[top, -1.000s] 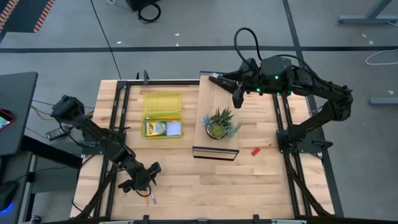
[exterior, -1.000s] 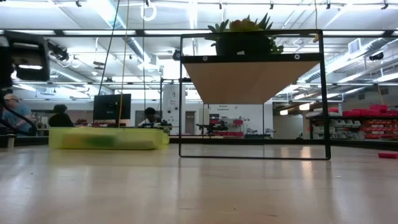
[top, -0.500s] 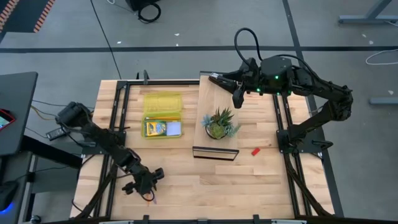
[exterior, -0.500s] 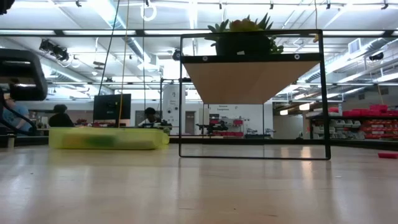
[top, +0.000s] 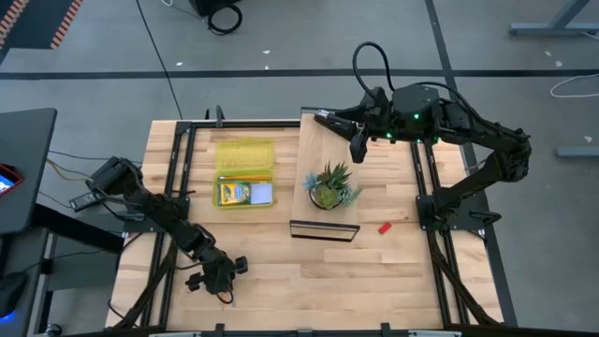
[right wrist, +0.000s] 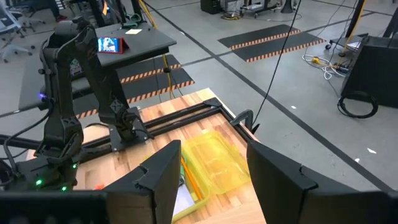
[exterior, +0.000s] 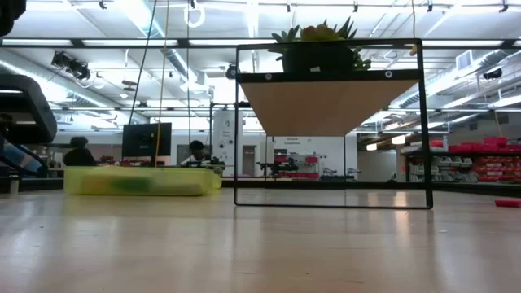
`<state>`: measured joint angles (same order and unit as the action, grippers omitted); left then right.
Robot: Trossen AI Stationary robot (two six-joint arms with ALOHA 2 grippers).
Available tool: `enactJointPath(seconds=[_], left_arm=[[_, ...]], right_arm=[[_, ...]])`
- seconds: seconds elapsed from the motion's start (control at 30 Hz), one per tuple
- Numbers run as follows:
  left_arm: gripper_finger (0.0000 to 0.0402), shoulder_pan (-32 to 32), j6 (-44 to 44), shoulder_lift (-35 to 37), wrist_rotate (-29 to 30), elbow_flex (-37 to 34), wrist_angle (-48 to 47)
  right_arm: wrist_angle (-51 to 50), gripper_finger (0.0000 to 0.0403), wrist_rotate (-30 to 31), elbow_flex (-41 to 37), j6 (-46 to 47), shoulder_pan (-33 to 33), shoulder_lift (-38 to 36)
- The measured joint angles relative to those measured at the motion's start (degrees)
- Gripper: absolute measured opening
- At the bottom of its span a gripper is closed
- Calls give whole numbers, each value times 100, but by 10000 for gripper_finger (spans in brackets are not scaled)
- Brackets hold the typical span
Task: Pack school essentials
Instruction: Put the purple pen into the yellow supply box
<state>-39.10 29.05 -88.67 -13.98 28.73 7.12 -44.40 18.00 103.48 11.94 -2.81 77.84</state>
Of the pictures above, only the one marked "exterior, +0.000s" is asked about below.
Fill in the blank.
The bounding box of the yellow translucent plastic box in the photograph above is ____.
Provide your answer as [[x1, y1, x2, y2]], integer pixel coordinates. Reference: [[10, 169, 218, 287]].
[[63, 165, 223, 197]]

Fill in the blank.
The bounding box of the yellow translucent box lid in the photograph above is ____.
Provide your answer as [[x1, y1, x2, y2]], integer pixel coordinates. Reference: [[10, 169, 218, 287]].
[[63, 165, 217, 173]]

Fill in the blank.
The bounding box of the white pillar cabinet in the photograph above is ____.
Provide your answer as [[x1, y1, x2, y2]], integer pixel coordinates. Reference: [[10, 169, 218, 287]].
[[212, 109, 244, 164]]

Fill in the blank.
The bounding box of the person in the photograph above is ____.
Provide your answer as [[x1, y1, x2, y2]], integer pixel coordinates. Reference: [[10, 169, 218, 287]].
[[63, 136, 99, 167], [181, 140, 213, 167]]

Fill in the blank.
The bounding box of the potted succulent plant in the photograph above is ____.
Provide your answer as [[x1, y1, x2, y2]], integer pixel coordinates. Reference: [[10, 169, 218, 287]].
[[268, 16, 372, 74]]

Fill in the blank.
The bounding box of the black monitor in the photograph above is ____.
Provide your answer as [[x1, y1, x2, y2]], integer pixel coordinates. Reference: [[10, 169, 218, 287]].
[[121, 122, 173, 160]]

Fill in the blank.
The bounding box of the black ceiling-hung device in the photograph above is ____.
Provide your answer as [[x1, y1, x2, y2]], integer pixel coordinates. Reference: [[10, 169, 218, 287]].
[[50, 50, 93, 81]]

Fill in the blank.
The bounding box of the grey ceiling vent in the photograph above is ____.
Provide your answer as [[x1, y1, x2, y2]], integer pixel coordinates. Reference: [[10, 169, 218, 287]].
[[455, 49, 475, 72]]

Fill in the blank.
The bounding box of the shelving with red bins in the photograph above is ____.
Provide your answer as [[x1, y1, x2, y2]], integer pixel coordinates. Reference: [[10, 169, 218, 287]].
[[401, 136, 521, 183]]

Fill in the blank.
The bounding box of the black aluminium table rail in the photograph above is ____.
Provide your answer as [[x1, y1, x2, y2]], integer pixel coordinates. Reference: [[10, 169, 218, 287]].
[[0, 177, 521, 197]]

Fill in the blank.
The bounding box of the black frame wooden shelf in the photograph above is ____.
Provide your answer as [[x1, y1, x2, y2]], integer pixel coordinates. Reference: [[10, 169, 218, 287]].
[[234, 38, 434, 211]]

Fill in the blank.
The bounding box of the thin black hanging cable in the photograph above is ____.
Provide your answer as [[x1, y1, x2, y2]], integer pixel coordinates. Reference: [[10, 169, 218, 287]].
[[186, 0, 193, 160]]

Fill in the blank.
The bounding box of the yellow hanging cable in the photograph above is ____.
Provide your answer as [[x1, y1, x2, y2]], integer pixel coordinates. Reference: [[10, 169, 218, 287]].
[[154, 0, 171, 167]]

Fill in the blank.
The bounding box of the black overhead frame bar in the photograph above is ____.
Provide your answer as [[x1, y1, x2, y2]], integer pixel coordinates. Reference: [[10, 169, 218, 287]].
[[0, 37, 521, 50]]

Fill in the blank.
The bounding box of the white hanging ring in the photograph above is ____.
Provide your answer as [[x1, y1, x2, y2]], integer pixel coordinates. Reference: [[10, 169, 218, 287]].
[[182, 2, 207, 29]]

